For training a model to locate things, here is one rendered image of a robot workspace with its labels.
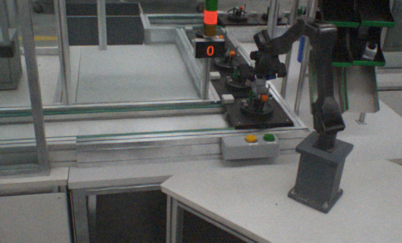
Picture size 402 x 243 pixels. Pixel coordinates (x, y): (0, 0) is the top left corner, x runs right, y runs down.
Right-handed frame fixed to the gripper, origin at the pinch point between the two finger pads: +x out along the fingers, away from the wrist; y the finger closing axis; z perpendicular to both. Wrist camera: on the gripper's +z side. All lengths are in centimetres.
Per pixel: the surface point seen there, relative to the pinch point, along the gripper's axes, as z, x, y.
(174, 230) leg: -55, 14, 39
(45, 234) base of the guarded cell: -50, 24, 85
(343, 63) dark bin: -2.7, -13.2, -29.9
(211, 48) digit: 12.4, -2.2, 18.4
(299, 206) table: -55, -10, -1
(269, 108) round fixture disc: -11.0, 7.7, -4.7
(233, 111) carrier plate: -9.8, 10.9, 9.5
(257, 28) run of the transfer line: 81, 85, -38
